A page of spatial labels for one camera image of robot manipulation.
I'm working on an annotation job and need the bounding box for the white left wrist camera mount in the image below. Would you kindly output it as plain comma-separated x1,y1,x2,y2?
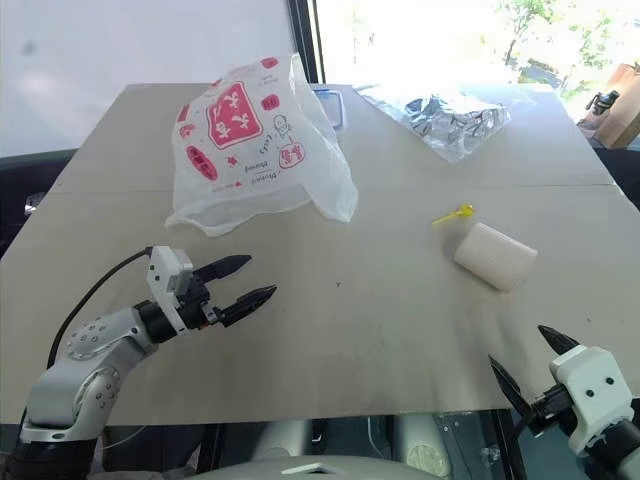
146,245,194,337

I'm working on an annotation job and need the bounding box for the grey robot torso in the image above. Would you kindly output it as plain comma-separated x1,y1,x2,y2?
184,412,501,480

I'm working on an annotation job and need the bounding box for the blue-rimmed clear container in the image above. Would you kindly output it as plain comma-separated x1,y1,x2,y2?
310,87,348,130

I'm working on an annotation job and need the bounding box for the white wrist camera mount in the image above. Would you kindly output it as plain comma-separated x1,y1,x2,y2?
549,345,637,457
146,245,194,337

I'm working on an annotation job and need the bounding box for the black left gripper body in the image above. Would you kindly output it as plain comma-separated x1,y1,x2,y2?
174,273,226,331

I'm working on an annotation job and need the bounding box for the brown cardboard box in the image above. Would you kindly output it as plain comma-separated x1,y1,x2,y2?
595,62,640,150

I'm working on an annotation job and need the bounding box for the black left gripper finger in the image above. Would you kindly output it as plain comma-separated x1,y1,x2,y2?
217,285,278,329
192,255,253,287

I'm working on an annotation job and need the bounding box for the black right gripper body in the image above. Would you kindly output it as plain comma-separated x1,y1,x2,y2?
519,383,577,441

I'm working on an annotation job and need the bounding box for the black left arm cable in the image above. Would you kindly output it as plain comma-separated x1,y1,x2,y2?
47,246,154,371

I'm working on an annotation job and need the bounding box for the clear crinkled plastic bag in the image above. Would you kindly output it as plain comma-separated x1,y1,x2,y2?
352,82,539,165

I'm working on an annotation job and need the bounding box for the black tool on stand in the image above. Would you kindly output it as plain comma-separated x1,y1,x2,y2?
585,90,621,117

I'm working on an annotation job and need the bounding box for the yellow plastic clip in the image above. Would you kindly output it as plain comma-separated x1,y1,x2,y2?
431,203,475,228

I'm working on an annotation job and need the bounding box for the white red printed plastic bag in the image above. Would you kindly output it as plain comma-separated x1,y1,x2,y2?
164,52,359,237

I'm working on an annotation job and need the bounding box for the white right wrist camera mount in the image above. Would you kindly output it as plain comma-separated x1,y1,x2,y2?
549,345,637,457

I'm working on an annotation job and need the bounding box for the beige cylinder container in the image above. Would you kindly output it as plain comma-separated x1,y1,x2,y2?
452,221,539,294

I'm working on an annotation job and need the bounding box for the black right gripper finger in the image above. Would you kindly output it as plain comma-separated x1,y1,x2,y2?
488,355,532,417
537,324,581,357

